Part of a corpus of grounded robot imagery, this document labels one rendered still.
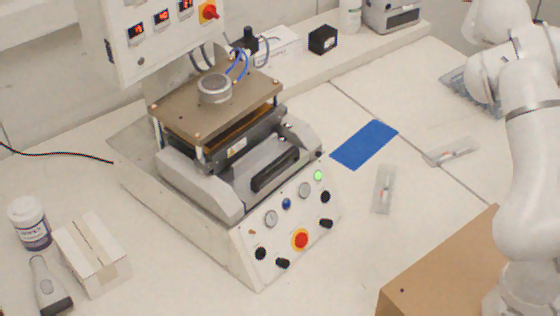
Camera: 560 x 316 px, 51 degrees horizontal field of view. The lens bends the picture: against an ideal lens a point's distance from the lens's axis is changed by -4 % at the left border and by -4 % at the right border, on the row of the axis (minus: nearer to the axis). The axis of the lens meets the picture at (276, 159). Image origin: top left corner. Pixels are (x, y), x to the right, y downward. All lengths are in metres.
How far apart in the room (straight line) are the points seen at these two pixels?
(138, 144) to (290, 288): 0.53
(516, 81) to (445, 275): 0.50
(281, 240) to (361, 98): 0.69
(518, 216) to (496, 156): 0.85
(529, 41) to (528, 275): 0.44
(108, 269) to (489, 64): 0.95
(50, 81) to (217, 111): 0.69
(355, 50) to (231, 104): 0.84
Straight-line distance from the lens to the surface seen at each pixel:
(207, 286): 1.50
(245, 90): 1.43
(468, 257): 1.44
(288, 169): 1.43
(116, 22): 1.33
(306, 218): 1.52
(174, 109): 1.40
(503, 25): 1.25
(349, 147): 1.82
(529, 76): 1.12
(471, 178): 1.79
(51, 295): 1.50
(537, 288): 1.20
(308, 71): 2.03
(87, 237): 1.54
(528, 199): 1.06
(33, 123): 1.96
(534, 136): 1.09
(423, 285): 1.38
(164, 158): 1.44
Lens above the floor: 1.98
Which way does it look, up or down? 44 degrees down
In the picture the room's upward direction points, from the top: 1 degrees counter-clockwise
